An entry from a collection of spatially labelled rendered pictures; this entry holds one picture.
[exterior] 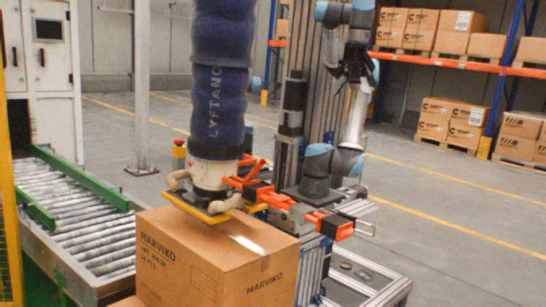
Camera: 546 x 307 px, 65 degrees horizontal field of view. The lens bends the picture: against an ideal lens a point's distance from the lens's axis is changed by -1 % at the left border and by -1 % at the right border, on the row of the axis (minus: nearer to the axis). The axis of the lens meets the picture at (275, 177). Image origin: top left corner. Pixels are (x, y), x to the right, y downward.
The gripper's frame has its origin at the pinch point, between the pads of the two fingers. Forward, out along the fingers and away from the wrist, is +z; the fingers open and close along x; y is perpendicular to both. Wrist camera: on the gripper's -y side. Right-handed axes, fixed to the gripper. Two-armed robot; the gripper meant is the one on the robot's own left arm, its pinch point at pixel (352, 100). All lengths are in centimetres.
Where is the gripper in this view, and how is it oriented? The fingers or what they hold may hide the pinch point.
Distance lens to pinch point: 162.3
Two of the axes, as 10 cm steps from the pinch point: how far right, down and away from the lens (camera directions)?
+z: -1.0, 9.5, 3.1
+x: 7.4, 2.8, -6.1
